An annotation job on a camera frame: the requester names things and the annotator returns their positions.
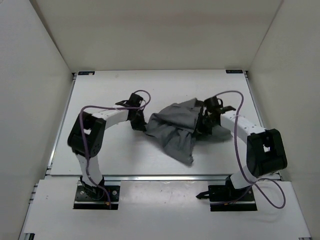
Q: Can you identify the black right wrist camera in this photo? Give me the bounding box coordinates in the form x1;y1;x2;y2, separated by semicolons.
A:
204;96;223;112

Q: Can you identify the dark label sticker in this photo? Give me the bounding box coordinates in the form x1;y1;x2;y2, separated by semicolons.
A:
225;69;243;74
77;71;95;76

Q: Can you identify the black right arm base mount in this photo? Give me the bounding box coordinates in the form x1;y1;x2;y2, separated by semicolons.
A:
195;183;258;212

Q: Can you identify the grey pleated skirt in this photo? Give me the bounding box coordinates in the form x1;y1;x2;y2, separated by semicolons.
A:
145;98;232;167

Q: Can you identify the dark label sticker right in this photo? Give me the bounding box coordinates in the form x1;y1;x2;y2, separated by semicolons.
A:
225;69;243;74

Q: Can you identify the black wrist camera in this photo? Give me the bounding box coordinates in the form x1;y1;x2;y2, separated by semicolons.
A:
116;93;144;108
204;96;223;112

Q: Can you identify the aluminium table edge rail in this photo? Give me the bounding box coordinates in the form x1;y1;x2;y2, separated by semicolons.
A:
46;174;282;181

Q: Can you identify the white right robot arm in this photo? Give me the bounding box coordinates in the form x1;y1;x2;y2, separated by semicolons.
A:
197;106;288;200

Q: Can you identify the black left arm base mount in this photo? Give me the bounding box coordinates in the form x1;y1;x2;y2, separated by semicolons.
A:
73;177;121;210

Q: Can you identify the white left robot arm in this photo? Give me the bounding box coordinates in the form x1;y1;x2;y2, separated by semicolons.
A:
67;106;146;199

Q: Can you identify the dark label sticker left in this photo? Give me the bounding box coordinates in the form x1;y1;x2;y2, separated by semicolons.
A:
77;71;95;76

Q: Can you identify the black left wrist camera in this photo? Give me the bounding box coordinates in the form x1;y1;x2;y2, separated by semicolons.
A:
116;93;144;108

